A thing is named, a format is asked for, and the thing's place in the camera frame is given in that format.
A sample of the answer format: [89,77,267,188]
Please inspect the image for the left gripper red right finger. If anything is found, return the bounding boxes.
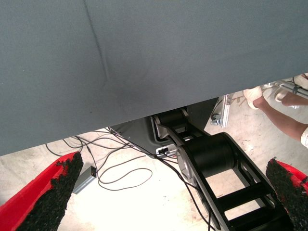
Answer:
[265,157,308,231]

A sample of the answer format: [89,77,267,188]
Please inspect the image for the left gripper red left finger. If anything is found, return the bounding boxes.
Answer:
[0,151,84,231]

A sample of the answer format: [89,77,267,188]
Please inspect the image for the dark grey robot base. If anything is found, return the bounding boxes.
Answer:
[110,98,218,157]

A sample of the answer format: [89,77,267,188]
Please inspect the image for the grey power strip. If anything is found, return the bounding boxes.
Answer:
[72,165,98,195]

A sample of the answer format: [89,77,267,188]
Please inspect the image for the white patterned shorts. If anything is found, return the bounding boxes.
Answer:
[300,125,308,148]

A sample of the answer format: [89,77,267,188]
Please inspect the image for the bare person leg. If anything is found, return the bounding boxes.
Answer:
[253,97,308,142]
[281,92,308,106]

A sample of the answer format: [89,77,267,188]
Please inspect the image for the white shoe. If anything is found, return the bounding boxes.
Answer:
[243,86,263,110]
[263,86,288,102]

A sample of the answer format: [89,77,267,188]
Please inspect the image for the dark grey table cloth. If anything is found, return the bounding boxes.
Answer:
[0,0,308,157]

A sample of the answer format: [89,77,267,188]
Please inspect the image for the looped thin black floor cable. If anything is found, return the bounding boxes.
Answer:
[98,155,153,192]

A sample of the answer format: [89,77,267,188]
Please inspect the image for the black robot torso frame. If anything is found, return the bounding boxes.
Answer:
[151,107,298,231]

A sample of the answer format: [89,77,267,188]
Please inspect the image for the aluminium frame leg with caster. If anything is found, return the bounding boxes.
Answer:
[210,94,231,128]

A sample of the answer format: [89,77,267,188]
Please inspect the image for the aluminium frame rail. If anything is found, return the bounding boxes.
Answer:
[262,73,308,98]

